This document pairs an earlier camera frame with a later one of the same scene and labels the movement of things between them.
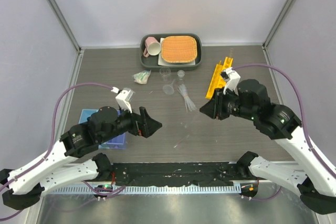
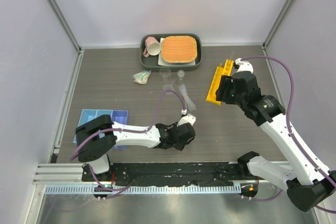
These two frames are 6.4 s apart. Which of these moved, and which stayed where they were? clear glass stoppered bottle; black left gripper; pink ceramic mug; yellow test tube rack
Moved: black left gripper
Stayed: clear glass stoppered bottle; pink ceramic mug; yellow test tube rack
